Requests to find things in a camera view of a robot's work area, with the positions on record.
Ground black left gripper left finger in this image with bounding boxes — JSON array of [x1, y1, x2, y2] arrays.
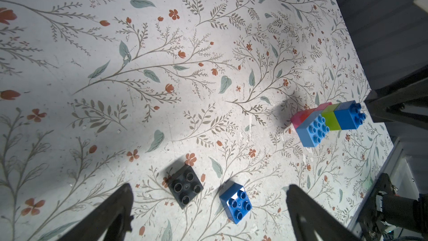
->
[[60, 183, 134, 241]]

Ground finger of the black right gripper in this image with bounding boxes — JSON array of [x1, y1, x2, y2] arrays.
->
[[364, 70, 428, 129]]

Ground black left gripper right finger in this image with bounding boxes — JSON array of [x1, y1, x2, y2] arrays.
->
[[286, 184, 359, 241]]

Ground green lego brick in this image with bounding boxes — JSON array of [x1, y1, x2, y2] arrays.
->
[[321, 103, 342, 131]]

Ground black lego brick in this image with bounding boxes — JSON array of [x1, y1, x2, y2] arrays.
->
[[168, 165, 204, 209]]

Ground light blue long lego brick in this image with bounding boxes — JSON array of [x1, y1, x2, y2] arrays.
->
[[296, 110, 330, 148]]

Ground pink lego brick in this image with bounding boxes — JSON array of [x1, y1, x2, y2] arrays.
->
[[291, 102, 332, 129]]

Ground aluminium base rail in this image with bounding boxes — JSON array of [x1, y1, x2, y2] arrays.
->
[[348, 138, 428, 241]]

